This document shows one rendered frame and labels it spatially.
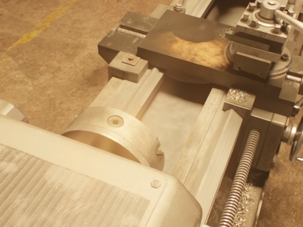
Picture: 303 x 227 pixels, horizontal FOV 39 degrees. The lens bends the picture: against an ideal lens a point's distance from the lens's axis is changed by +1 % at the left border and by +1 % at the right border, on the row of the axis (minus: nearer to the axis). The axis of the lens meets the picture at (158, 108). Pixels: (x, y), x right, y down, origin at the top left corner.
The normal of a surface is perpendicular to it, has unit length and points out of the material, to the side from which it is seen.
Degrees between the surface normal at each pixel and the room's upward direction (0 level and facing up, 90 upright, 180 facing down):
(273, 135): 90
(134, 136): 32
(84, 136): 90
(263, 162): 90
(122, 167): 0
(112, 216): 0
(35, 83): 0
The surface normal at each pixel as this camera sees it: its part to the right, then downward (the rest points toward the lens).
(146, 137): 0.65, -0.36
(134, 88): 0.07, -0.73
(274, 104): -0.37, 0.62
